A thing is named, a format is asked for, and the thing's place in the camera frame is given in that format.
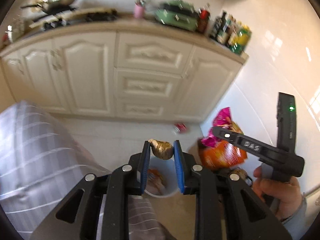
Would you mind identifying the white trash bin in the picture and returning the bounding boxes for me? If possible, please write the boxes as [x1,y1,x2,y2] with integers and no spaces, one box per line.
[144,155,187,199]

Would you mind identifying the purple snack wrapper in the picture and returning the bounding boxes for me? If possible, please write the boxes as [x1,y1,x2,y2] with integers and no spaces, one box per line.
[200,107,245,149]

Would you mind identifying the person's right forearm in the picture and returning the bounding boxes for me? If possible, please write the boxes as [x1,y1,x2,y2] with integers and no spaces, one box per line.
[280,192,311,240]

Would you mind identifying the orange white paper wrapper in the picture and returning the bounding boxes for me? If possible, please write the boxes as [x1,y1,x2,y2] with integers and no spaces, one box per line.
[147,169,167,195]

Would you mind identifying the yellow green packet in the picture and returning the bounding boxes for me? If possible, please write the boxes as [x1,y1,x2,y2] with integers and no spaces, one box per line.
[231,25,253,56]

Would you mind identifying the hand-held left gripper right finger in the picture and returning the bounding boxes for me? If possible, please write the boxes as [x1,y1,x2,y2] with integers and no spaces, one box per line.
[173,140,292,240]

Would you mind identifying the golden wrapper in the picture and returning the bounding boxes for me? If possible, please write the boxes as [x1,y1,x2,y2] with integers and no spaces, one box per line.
[149,138,174,160]

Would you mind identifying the steel steamer pot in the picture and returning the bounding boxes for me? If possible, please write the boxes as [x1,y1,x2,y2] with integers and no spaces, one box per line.
[4,21,26,43]

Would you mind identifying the crushed red can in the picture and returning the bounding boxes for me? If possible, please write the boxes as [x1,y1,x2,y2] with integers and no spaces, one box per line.
[173,122,188,134]

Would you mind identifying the grey checked tablecloth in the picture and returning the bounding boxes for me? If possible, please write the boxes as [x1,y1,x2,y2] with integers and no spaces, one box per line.
[0,101,173,240]

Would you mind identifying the steel wok with lid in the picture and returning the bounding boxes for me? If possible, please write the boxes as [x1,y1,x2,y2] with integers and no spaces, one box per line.
[21,0,83,14]

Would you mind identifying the cream base cabinets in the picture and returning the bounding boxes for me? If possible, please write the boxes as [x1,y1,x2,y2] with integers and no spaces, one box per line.
[0,20,249,123]

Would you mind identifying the green multi cooker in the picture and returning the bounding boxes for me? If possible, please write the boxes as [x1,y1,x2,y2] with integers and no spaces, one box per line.
[154,0,198,32]

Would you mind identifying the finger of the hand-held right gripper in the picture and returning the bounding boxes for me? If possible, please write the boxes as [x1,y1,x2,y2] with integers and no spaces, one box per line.
[212,127,266,159]

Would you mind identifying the person's right hand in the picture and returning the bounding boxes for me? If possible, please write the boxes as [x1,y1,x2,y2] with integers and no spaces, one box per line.
[253,166,305,221]

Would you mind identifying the cream cabinet drawer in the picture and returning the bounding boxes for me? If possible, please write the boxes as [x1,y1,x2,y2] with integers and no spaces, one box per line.
[116,32,194,74]
[115,97,176,119]
[115,67,183,101]

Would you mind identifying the black gas stove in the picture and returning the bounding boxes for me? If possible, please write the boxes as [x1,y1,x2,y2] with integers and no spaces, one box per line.
[42,12,118,30]

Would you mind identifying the dark glass bottle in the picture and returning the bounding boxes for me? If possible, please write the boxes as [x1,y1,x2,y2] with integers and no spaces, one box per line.
[210,11,227,41]
[220,15,237,46]

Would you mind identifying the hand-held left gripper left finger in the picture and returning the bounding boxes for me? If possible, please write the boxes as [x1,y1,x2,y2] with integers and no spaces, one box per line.
[32,141,151,240]

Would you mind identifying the orange printed bag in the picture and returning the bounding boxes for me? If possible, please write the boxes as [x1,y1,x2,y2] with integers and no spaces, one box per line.
[199,140,248,172]

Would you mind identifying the pink utensil holder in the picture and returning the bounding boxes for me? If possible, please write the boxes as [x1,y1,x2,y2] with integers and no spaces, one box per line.
[133,3,146,19]

